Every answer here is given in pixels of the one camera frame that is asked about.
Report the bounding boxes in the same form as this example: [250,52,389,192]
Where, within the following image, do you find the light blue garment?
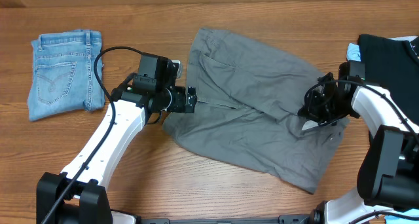
[346,36,416,62]

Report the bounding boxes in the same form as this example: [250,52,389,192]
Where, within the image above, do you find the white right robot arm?
[279,61,418,223]

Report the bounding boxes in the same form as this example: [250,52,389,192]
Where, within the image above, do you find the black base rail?
[111,210,325,224]

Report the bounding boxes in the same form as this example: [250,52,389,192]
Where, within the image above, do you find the folded blue denim jeans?
[27,29,105,121]

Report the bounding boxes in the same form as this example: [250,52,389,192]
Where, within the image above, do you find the grey cotton shorts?
[163,28,348,193]

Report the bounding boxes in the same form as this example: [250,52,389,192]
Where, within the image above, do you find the black t-shirt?
[358,34,418,124]

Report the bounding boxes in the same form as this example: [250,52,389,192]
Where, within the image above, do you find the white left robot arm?
[37,84,197,224]

